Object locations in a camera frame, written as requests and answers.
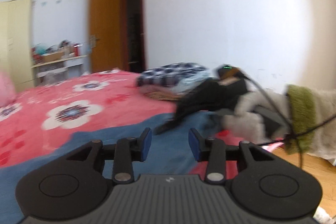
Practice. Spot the dark wooden door frame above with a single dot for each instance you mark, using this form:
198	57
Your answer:
143	29

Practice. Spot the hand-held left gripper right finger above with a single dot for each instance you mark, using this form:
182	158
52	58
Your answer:
194	142

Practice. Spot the folded light blue garment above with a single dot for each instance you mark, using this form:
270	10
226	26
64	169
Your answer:
191	82

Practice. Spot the white desk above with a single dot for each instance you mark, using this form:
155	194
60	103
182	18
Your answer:
73	62

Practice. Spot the wooden door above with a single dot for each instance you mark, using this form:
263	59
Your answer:
105	16

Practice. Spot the teal plastic bag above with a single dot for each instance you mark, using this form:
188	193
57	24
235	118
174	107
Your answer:
41	49

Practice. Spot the red floral blanket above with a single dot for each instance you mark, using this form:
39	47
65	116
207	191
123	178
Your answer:
118	108

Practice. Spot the person's right hand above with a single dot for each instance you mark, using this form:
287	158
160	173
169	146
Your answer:
244	121

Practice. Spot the white cloth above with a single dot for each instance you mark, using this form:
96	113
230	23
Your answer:
323	216

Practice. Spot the cardboard box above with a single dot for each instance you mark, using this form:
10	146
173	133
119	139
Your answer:
52	57

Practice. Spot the folded beige garment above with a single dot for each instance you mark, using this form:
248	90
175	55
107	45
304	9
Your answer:
157	94

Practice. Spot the pink floral quilt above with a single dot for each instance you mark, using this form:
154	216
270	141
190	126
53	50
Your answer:
5	90

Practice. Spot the pale yellow wardrobe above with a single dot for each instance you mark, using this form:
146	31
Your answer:
15	43

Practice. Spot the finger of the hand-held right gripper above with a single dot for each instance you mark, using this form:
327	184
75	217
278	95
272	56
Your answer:
168	124

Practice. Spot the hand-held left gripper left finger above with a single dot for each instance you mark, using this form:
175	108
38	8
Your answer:
147	142

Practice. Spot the blue jeans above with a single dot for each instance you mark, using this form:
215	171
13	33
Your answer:
105	132

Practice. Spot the folded plaid shirt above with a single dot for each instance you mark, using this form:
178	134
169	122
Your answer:
170	73

